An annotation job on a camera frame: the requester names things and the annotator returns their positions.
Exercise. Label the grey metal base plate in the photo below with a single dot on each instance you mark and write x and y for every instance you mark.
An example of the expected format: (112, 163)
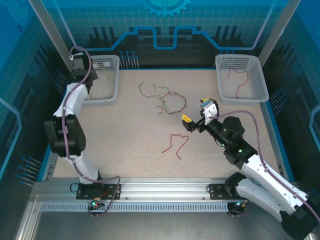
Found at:
(150, 225)

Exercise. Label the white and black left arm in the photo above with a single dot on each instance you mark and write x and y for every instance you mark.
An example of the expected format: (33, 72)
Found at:
(72, 100)

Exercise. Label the aluminium frame post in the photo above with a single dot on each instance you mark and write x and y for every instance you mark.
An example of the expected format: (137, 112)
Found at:
(50, 25)
(281, 25)

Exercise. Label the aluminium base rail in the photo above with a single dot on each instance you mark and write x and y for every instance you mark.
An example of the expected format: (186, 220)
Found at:
(162, 187)

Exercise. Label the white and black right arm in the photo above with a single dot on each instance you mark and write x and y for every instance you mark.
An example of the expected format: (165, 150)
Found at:
(262, 172)

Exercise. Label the small LED circuit board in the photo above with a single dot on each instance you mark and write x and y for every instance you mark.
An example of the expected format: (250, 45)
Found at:
(238, 204)
(96, 204)

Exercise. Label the white perforated plastic basket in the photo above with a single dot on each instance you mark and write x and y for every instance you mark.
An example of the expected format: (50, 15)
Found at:
(225, 85)
(105, 90)

